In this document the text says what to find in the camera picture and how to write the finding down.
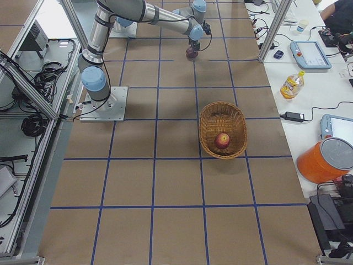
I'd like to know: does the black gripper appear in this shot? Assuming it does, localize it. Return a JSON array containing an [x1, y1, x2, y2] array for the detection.
[[189, 38, 200, 52]]

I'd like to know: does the dark red apple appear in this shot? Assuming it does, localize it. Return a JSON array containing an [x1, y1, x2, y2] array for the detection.
[[185, 47, 199, 59]]

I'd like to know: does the red yellow apple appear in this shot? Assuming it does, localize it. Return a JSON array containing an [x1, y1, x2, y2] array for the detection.
[[215, 132, 230, 149]]

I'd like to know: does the wicker basket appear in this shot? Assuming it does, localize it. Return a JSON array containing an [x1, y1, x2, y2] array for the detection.
[[199, 101, 247, 160]]

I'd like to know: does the orange juice bottle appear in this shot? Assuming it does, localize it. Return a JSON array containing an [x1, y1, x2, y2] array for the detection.
[[280, 70, 305, 99]]

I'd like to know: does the paper cup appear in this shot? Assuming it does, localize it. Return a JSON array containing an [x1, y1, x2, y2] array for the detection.
[[296, 19, 309, 34]]

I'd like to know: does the teach pendant tablet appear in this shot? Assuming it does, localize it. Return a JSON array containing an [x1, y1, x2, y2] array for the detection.
[[320, 114, 353, 145], [290, 41, 331, 70]]

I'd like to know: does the black power adapter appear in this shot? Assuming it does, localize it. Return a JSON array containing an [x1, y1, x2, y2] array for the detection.
[[280, 112, 305, 123]]

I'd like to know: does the person in dark shirt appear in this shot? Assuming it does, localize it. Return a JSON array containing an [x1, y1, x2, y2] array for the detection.
[[320, 0, 352, 34]]

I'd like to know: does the orange bucket grey lid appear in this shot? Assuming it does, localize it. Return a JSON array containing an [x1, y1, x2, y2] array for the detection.
[[296, 137, 352, 184]]

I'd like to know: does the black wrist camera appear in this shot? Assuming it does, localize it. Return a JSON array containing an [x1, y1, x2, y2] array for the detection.
[[202, 22, 212, 36]]

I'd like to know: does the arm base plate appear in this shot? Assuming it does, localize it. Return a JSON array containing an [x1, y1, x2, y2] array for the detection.
[[79, 87, 128, 122], [109, 20, 137, 38]]

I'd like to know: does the aluminium frame post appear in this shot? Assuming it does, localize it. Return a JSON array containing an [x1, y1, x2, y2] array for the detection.
[[258, 0, 292, 63]]

